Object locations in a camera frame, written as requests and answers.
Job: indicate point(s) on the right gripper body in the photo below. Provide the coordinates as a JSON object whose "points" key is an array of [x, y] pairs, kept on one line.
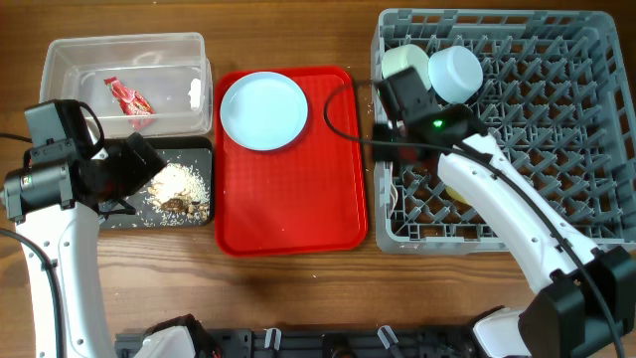
{"points": [[389, 153]]}

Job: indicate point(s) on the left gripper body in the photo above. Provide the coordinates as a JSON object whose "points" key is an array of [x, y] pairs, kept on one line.
{"points": [[124, 172]]}

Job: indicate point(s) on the mint green bowl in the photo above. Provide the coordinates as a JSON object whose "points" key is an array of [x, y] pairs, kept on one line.
{"points": [[407, 56]]}

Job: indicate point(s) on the food scraps and rice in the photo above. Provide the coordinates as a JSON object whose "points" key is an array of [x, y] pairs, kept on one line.
{"points": [[178, 196]]}

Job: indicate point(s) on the yellow plastic cup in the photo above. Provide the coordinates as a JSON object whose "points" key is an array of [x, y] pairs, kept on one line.
{"points": [[455, 195]]}

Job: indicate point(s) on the light blue small bowl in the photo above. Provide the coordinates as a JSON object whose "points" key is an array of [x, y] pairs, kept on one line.
{"points": [[455, 74]]}

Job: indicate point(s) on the red snack wrapper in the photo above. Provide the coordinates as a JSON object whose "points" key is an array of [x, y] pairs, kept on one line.
{"points": [[132, 103]]}

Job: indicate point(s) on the white napkin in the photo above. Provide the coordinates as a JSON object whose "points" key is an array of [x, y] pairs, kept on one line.
{"points": [[195, 94]]}

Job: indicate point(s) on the light blue plate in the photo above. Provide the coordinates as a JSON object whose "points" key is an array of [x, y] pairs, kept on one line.
{"points": [[264, 111]]}

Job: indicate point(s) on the white plastic fork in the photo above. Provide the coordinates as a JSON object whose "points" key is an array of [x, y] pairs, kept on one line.
{"points": [[393, 195]]}

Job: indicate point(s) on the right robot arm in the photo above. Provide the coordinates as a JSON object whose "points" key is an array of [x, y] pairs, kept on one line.
{"points": [[584, 296]]}

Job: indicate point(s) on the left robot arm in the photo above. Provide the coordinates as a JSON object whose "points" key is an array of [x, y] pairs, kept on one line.
{"points": [[70, 182]]}

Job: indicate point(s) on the grey dishwasher rack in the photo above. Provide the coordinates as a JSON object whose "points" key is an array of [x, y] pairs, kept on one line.
{"points": [[556, 98]]}

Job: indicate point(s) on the black plastic tray bin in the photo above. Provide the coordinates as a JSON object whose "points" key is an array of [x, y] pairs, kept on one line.
{"points": [[194, 150]]}

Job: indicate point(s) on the clear plastic bin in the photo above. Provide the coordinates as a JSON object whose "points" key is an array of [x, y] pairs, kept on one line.
{"points": [[159, 66]]}

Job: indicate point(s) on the red serving tray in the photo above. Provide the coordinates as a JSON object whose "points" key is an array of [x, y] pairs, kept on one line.
{"points": [[306, 197]]}

